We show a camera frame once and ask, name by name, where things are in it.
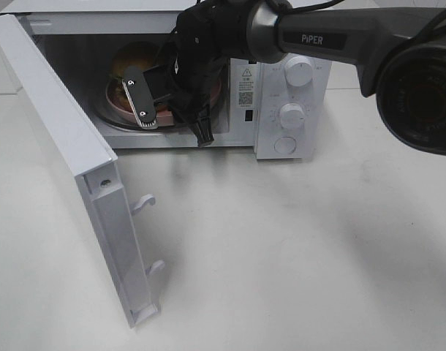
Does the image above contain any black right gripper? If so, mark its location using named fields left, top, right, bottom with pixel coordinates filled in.
left=144, top=1, right=257, bottom=147

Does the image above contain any pink plate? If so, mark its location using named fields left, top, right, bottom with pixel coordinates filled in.
left=106, top=79, right=222, bottom=127

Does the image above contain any white round door-release button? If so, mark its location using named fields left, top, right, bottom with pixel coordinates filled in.
left=273, top=137, right=297, bottom=155

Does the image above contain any burger with lettuce tomato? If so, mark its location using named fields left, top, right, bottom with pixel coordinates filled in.
left=110, top=42, right=167, bottom=88

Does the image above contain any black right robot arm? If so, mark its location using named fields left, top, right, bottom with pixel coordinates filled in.
left=144, top=1, right=446, bottom=156

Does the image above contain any white lower microwave knob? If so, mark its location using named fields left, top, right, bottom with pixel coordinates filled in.
left=279, top=103, right=306, bottom=129

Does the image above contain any white microwave knob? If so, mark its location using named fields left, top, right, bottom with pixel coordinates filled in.
left=279, top=103, right=306, bottom=129
left=284, top=56, right=314, bottom=87

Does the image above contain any glass microwave turntable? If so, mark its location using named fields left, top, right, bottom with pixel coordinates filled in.
left=98, top=110, right=178, bottom=132

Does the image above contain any white upper microwave knob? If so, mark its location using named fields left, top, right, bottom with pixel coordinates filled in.
left=284, top=56, right=314, bottom=87

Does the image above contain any white microwave oven body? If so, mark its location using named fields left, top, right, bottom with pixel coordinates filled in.
left=0, top=1, right=331, bottom=159

